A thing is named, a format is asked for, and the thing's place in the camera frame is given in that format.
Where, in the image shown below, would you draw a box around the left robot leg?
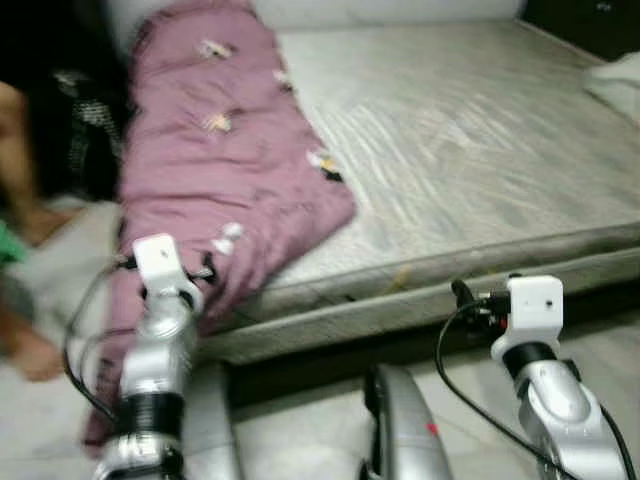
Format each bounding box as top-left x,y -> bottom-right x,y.
180,360 -> 246,480

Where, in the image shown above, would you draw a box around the black tufted headboard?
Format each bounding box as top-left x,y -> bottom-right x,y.
520,0 -> 640,61

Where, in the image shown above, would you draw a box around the purple blanket with panda prints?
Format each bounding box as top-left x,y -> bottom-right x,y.
80,0 -> 359,451

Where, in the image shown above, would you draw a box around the white pillow with green tree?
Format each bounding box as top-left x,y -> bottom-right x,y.
583,52 -> 640,126

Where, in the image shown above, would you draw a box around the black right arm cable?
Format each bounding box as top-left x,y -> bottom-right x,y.
435,300 -> 551,480

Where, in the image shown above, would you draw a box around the right robot leg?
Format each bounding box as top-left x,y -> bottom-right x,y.
360,362 -> 456,480

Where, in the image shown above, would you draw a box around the robot leg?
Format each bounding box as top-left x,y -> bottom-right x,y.
180,360 -> 246,480
360,362 -> 456,480

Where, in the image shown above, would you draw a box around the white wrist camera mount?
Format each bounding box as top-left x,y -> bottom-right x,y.
130,233 -> 201,311
490,275 -> 564,363

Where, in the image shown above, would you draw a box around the black white-dotted bag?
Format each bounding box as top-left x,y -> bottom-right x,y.
50,68 -> 129,201

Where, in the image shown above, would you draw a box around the person's bare leg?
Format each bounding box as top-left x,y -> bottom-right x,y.
0,300 -> 66,383
0,80 -> 61,246

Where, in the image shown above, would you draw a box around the white quilted mattress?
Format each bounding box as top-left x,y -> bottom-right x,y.
195,18 -> 640,366

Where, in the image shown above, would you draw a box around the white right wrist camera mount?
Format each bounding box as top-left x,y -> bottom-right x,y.
490,275 -> 564,363

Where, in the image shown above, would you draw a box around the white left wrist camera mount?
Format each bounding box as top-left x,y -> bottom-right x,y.
130,233 -> 201,311

